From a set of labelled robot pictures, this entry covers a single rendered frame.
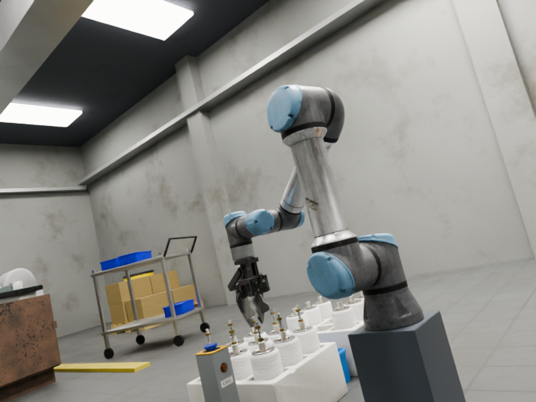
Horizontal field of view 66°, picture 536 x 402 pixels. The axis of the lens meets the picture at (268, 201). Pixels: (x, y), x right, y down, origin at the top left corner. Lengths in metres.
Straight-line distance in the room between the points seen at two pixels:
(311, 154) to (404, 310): 0.44
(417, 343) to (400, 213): 3.44
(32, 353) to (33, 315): 0.26
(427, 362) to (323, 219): 0.40
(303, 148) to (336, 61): 3.92
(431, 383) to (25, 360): 2.89
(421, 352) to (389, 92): 3.70
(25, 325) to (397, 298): 2.86
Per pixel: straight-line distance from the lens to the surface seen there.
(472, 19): 4.24
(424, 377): 1.07
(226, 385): 1.29
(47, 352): 3.57
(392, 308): 1.08
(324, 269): 0.97
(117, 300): 5.96
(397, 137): 4.45
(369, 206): 4.57
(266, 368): 1.36
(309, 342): 1.54
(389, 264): 1.08
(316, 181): 1.00
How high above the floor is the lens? 0.54
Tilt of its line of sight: 7 degrees up
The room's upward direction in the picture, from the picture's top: 14 degrees counter-clockwise
